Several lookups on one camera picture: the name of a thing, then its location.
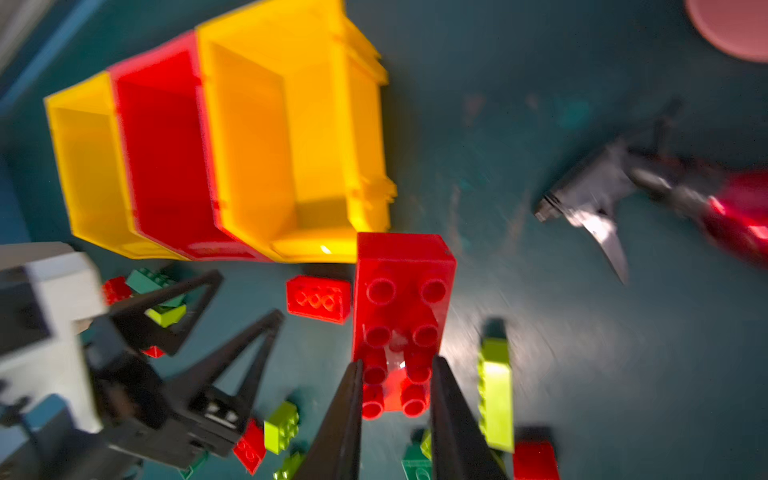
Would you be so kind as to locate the small red lego brick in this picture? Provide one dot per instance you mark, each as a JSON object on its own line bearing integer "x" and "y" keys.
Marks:
{"x": 317, "y": 298}

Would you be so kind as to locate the dark green lego edge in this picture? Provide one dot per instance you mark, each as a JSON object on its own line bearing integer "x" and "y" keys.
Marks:
{"x": 187, "y": 473}

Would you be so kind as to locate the long lime lego brick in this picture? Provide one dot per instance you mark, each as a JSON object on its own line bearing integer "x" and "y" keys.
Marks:
{"x": 495, "y": 387}

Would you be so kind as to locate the long red lego brick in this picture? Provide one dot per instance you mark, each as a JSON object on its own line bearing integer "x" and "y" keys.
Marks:
{"x": 154, "y": 352}

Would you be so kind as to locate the yellow storage bin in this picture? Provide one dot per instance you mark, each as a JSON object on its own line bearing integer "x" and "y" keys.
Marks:
{"x": 89, "y": 157}
{"x": 294, "y": 112}

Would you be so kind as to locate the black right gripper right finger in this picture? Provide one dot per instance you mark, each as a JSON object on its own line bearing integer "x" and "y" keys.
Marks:
{"x": 459, "y": 450}

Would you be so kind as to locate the red middle storage bin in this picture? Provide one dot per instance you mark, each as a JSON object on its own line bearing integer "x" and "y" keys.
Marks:
{"x": 162, "y": 117}

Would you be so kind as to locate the dark green lego brick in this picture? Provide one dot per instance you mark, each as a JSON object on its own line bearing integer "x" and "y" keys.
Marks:
{"x": 144, "y": 281}

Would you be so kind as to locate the lime green lego brick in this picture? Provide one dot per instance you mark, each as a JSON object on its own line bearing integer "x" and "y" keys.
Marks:
{"x": 166, "y": 316}

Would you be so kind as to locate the small lime lego brick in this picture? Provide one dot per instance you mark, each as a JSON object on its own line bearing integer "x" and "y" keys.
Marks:
{"x": 281, "y": 427}

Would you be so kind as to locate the dark green lego bottom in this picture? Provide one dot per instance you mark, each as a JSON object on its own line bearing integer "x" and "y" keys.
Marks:
{"x": 415, "y": 464}

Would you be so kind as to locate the red spray bottle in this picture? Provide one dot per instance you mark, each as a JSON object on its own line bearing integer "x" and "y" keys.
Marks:
{"x": 730, "y": 208}

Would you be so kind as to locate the small lime lego cube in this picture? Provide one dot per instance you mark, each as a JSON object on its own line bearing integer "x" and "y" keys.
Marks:
{"x": 290, "y": 466}

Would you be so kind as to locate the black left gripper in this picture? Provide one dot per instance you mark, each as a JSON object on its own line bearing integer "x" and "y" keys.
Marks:
{"x": 206, "y": 406}

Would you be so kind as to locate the left yellow storage bin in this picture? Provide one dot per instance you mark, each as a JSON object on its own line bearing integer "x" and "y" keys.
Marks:
{"x": 89, "y": 157}

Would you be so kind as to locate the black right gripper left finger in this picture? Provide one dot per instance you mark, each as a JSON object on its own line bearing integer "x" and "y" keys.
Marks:
{"x": 335, "y": 452}

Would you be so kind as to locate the red lego brick two-by-four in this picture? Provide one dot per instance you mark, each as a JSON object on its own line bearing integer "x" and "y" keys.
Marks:
{"x": 402, "y": 294}

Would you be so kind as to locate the red lego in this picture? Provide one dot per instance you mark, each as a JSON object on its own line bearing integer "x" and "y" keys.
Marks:
{"x": 115, "y": 290}

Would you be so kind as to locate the right yellow storage bin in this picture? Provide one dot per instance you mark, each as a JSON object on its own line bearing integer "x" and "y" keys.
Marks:
{"x": 294, "y": 112}

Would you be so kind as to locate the pink watering can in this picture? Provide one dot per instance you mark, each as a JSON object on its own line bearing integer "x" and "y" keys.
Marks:
{"x": 735, "y": 27}

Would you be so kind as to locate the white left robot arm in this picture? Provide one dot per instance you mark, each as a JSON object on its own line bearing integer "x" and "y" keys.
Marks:
{"x": 76, "y": 380}

